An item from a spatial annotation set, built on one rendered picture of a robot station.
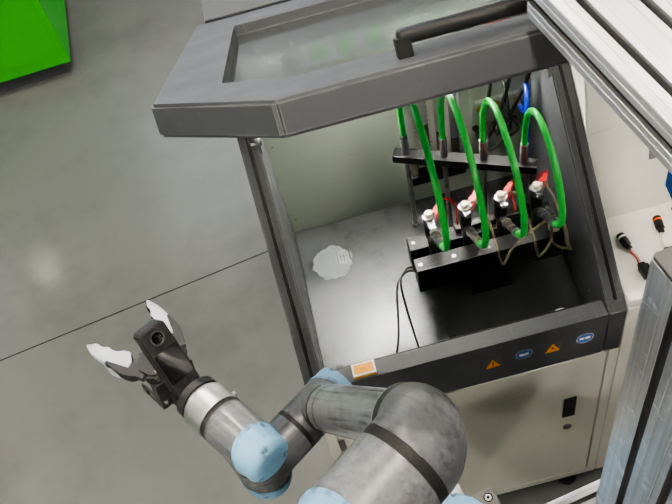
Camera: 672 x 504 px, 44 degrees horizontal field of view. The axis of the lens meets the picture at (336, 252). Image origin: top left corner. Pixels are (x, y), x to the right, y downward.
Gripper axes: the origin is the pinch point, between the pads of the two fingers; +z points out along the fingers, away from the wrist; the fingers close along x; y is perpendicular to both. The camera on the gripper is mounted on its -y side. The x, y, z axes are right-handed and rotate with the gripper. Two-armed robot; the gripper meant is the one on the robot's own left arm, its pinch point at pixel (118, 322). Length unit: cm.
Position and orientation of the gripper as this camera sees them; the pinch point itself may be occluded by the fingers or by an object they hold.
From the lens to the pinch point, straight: 137.1
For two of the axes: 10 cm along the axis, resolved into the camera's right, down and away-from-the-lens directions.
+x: 6.9, -5.6, 4.5
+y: 0.7, 6.7, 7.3
